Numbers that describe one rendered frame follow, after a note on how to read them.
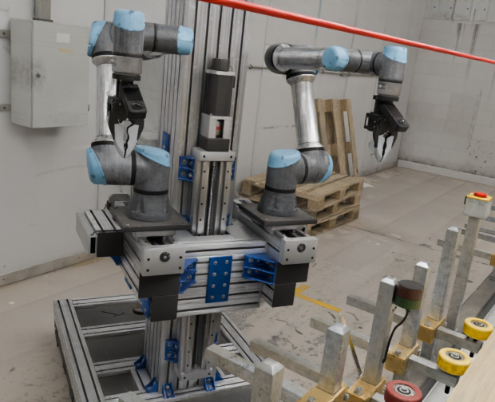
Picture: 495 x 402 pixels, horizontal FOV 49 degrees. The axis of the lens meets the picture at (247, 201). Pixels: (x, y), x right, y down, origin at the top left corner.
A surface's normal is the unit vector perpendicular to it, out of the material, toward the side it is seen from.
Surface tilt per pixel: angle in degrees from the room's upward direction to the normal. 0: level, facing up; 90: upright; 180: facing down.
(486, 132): 90
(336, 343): 90
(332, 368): 90
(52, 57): 90
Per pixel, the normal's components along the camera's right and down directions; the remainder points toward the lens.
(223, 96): 0.43, 0.28
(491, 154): -0.57, 0.16
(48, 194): 0.82, 0.23
